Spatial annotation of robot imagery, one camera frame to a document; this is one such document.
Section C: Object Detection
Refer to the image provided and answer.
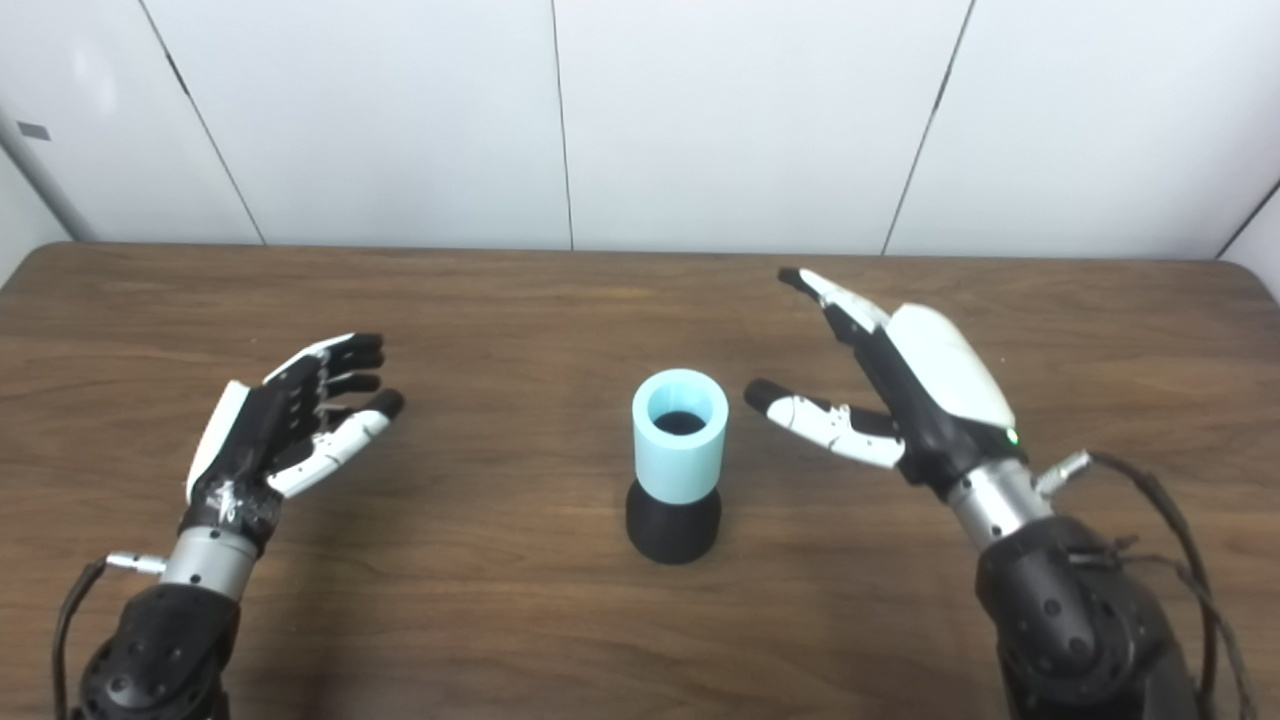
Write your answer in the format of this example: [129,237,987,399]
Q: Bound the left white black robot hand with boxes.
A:
[180,333,406,556]

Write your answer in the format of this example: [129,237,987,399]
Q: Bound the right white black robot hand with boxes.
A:
[744,267,1029,499]

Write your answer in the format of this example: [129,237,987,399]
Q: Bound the light-blue hose piece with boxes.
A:
[632,369,730,505]

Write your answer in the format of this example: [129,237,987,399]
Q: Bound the black flared nozzle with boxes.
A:
[626,478,723,565]

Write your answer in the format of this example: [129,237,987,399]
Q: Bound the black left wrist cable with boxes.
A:
[52,551,166,720]

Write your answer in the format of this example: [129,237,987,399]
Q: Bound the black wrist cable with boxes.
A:
[1035,450,1256,720]
[52,551,166,720]

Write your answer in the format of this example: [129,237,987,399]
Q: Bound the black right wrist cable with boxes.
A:
[1035,450,1256,720]

